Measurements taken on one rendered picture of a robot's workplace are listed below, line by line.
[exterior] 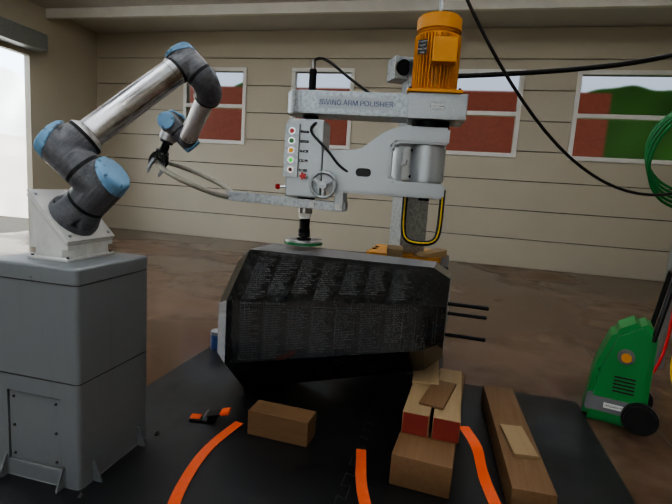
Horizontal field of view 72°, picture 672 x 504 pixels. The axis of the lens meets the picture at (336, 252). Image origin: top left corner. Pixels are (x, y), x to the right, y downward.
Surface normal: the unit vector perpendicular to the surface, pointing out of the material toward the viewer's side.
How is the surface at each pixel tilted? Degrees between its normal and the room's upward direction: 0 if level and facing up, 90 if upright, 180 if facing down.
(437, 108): 90
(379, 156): 90
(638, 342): 90
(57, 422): 90
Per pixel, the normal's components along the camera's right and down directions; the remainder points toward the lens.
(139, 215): -0.23, 0.12
